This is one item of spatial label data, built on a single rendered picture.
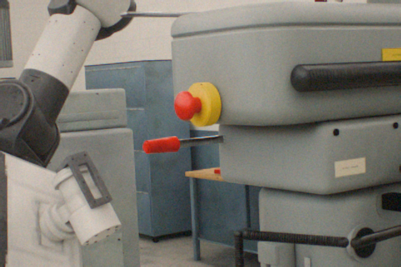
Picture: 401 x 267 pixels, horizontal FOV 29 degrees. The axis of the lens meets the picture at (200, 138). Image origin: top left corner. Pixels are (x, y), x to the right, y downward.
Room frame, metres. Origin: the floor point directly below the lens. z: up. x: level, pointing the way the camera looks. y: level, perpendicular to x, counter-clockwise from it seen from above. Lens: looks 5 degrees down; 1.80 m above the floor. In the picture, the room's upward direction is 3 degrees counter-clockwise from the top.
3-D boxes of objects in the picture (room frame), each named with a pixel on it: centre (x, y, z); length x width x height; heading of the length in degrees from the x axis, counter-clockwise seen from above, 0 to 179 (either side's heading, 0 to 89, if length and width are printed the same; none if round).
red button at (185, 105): (1.05, 0.01, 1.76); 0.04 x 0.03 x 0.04; 35
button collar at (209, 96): (1.06, -0.01, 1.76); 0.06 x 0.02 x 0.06; 35
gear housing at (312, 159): (1.22, -0.23, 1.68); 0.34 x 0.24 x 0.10; 125
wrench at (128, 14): (1.20, 0.00, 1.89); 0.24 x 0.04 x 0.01; 126
